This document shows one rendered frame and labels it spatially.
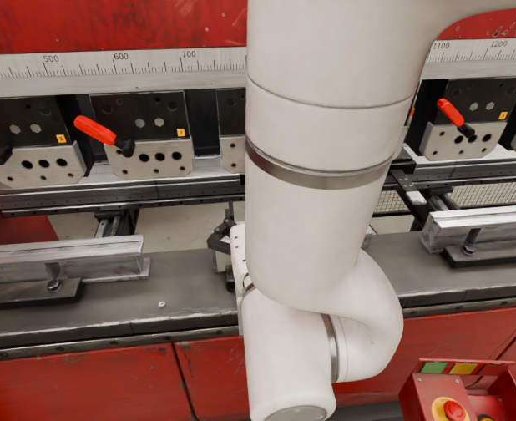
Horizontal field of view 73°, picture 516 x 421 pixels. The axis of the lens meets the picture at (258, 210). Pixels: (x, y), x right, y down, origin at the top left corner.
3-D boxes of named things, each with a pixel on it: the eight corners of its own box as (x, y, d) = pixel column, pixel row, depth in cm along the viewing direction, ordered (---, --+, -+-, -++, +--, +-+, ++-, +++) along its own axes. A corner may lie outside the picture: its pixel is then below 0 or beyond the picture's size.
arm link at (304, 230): (457, 98, 26) (361, 323, 46) (240, 100, 24) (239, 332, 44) (545, 167, 19) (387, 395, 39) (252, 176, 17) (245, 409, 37)
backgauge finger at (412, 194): (395, 210, 88) (400, 194, 85) (361, 156, 108) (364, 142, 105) (440, 206, 89) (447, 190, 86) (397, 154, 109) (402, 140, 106)
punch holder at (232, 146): (222, 174, 67) (215, 89, 56) (220, 152, 73) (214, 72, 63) (299, 169, 68) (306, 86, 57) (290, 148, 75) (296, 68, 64)
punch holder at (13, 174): (2, 189, 63) (-50, 100, 53) (20, 164, 70) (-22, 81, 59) (87, 183, 65) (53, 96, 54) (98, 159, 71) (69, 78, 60)
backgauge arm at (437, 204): (442, 259, 108) (459, 225, 99) (369, 154, 157) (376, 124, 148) (467, 256, 109) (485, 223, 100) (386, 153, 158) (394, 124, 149)
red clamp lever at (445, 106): (450, 101, 58) (477, 133, 62) (437, 92, 61) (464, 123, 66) (441, 109, 59) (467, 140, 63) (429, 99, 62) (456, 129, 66)
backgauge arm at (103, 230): (93, 290, 99) (78, 256, 90) (131, 168, 148) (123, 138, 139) (122, 287, 100) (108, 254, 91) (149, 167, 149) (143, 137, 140)
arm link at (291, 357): (320, 279, 41) (241, 284, 40) (356, 396, 31) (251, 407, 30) (311, 320, 46) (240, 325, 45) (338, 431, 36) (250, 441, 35)
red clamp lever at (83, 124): (74, 119, 53) (134, 152, 57) (82, 108, 56) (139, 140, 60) (69, 128, 53) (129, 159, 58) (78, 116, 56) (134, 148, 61)
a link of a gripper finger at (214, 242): (205, 261, 49) (208, 234, 54) (260, 259, 49) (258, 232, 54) (204, 256, 49) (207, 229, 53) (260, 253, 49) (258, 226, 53)
